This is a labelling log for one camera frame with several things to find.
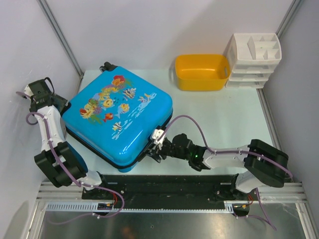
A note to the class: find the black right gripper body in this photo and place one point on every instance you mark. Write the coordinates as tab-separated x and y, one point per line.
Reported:
168	149

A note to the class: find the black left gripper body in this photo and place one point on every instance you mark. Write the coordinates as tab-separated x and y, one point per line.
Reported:
62	100

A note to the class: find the blue fish-print kids suitcase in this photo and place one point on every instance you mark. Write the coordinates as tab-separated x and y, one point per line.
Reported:
116	114

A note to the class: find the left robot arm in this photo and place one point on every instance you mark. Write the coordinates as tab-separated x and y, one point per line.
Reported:
58	160

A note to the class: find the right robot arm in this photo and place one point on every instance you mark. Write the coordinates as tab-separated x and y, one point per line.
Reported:
264	164

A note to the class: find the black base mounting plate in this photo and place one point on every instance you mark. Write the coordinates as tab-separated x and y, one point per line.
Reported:
176	191

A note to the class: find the yellow plastic basket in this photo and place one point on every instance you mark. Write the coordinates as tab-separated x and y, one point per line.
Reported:
201	72

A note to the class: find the white plastic drawer organizer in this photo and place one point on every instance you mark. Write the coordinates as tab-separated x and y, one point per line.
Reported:
252	58

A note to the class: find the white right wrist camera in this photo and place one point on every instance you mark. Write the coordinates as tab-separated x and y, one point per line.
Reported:
158	136

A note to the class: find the aluminium frame rail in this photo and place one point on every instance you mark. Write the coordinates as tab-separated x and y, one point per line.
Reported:
48	192

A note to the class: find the grey slotted cable duct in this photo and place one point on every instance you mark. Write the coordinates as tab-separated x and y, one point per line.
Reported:
104	207

